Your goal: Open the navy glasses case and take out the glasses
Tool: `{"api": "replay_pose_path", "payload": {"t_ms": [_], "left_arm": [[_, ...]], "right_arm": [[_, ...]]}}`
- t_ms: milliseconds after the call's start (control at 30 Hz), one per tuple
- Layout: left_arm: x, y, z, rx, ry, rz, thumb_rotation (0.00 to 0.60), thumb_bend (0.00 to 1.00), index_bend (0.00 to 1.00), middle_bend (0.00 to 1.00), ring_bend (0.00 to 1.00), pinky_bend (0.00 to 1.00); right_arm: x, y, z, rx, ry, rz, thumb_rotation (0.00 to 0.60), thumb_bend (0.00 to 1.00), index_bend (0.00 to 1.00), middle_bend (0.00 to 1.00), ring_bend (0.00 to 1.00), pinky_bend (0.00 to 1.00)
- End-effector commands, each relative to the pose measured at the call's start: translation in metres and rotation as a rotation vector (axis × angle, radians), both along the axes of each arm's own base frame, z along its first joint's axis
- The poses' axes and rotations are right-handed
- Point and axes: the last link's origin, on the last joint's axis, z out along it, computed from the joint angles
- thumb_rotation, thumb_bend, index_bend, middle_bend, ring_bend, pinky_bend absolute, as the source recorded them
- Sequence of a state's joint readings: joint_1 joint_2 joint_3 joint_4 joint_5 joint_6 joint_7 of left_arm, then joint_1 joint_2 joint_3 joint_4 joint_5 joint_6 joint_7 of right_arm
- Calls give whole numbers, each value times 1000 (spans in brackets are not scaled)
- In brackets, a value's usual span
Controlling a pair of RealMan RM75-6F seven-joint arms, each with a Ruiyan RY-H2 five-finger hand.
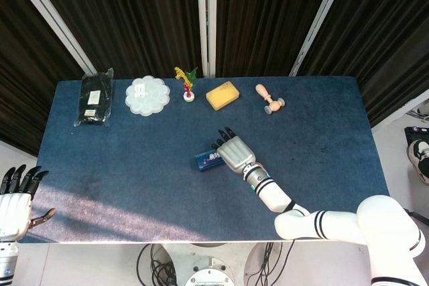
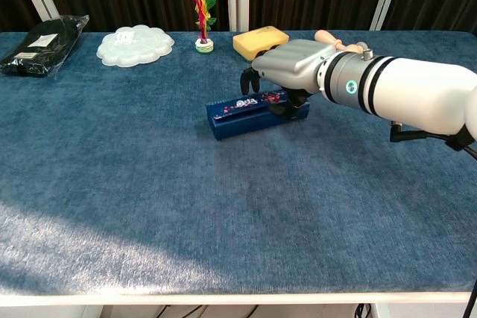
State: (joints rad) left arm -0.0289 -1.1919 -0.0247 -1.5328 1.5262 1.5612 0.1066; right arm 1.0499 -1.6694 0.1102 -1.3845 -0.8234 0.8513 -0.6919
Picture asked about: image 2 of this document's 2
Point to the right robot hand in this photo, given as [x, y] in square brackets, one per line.
[294, 65]

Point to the blue pencil case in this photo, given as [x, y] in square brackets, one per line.
[242, 124]

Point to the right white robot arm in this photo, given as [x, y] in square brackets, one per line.
[410, 91]

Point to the yellow sponge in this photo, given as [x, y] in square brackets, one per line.
[253, 40]

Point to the colourful feather shuttlecock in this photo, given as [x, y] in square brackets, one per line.
[203, 45]

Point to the white flower-shaped plastic tray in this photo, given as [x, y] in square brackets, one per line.
[134, 46]

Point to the blue table cloth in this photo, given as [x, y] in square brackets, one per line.
[149, 165]

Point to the black garment in plastic bag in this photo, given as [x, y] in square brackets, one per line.
[37, 48]

